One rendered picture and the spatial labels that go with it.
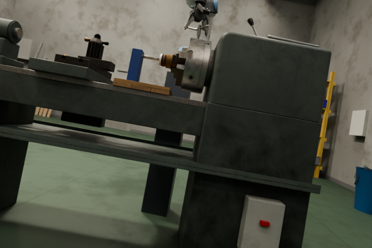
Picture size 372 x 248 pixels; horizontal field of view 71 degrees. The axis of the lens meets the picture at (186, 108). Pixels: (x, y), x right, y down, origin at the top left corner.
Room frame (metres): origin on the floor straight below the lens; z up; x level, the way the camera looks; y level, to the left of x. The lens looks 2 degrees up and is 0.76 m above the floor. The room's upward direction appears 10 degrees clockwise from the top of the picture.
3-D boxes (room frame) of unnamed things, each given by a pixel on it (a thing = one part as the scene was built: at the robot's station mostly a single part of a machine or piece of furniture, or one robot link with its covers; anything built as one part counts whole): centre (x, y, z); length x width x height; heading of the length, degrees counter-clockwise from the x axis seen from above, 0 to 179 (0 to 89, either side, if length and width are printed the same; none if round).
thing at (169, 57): (1.54, 0.15, 1.08); 0.09 x 0.09 x 0.09; 1
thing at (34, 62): (1.57, 0.68, 0.90); 0.53 x 0.30 x 0.06; 1
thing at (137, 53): (1.53, 0.34, 1.00); 0.08 x 0.06 x 0.23; 1
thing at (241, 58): (1.56, -0.40, 1.06); 0.59 x 0.48 x 0.39; 91
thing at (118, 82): (1.53, 0.25, 0.89); 0.36 x 0.30 x 0.04; 1
